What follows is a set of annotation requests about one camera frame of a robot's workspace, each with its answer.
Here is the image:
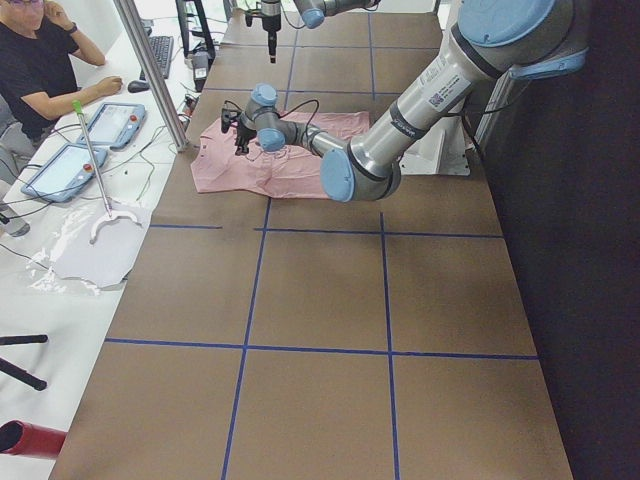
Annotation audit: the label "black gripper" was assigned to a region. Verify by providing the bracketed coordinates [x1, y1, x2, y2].
[262, 14, 281, 63]
[235, 122, 255, 156]

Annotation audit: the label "pink Snoopy t-shirt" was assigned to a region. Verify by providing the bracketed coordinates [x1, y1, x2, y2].
[191, 109, 372, 200]

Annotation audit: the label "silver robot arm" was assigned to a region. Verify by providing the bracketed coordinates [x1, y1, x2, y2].
[245, 0, 379, 64]
[221, 0, 592, 202]

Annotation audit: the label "black power adapter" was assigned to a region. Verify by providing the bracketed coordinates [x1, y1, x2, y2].
[191, 51, 209, 93]

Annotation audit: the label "black keyboard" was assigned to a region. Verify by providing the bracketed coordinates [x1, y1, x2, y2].
[148, 35, 174, 79]

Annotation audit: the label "black computer mouse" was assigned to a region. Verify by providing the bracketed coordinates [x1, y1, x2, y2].
[127, 80, 150, 93]

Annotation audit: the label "far blue teach pendant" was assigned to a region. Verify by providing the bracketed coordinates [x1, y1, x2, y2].
[84, 102, 147, 150]

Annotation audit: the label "blue teach pendant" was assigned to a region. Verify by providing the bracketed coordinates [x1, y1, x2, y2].
[84, 102, 147, 150]
[21, 143, 94, 203]

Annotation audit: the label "white paper sheet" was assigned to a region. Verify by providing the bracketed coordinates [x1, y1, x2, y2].
[50, 202, 152, 288]

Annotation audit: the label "near blue teach pendant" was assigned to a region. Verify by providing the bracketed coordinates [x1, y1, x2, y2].
[21, 143, 94, 203]

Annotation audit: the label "seated person black shirt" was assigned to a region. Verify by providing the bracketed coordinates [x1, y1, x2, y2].
[0, 0, 124, 187]

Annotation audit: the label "black tripod legs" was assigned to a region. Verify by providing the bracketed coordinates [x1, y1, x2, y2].
[1, 334, 49, 391]

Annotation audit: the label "red cylinder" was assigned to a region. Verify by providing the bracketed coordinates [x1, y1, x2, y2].
[1, 420, 67, 460]

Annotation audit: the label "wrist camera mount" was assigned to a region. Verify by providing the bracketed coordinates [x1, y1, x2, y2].
[244, 6, 262, 27]
[220, 100, 243, 134]

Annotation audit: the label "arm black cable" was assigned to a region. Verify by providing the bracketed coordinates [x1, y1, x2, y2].
[222, 98, 351, 156]

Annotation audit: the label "aluminium frame post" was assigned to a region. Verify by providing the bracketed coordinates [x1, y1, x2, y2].
[114, 0, 189, 152]

